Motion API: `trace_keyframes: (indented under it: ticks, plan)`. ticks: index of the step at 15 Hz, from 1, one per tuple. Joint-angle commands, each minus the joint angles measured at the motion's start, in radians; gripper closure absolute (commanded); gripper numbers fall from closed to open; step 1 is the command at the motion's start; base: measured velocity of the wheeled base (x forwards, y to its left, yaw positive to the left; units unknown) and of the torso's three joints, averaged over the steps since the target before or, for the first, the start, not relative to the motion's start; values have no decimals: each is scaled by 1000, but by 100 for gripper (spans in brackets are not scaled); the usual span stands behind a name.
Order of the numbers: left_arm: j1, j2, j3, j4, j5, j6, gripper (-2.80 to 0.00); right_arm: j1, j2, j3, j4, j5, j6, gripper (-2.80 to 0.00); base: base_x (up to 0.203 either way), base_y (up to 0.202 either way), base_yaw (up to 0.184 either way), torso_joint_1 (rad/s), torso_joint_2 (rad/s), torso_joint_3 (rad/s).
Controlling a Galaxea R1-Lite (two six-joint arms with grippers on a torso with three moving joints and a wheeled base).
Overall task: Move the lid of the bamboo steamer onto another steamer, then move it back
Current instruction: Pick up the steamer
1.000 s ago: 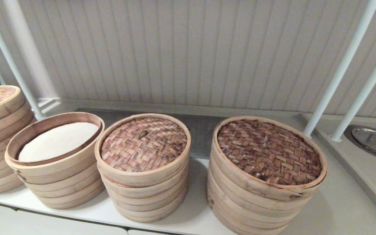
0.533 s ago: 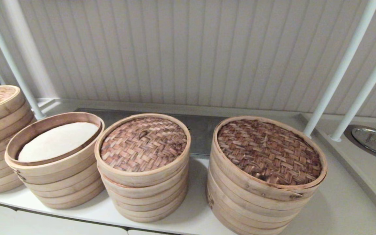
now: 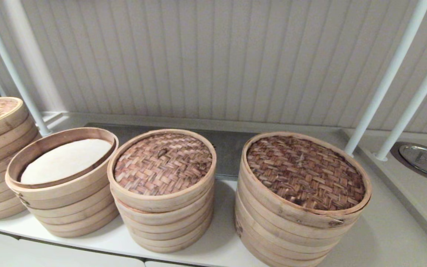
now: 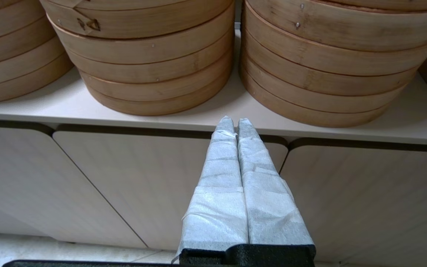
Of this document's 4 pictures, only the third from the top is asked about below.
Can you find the light woven steamer lid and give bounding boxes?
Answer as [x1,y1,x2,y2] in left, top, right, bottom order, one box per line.
[107,129,217,214]

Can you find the large dark woven bamboo lid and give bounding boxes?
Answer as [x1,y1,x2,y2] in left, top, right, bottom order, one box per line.
[238,132,372,230]

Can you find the small bamboo steamer stack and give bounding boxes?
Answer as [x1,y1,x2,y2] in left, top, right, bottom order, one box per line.
[119,200,215,254]

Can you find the large bamboo steamer basket stack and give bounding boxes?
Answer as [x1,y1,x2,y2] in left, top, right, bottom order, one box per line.
[234,178,362,267]

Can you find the white steamer liner cloth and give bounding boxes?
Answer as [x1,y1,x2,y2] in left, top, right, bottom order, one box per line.
[20,138,113,185]

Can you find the round stainless steel lid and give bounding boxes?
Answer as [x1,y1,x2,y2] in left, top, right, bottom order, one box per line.
[400,145,427,181]

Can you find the wide white column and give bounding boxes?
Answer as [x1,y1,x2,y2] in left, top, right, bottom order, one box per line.
[1,0,69,123]

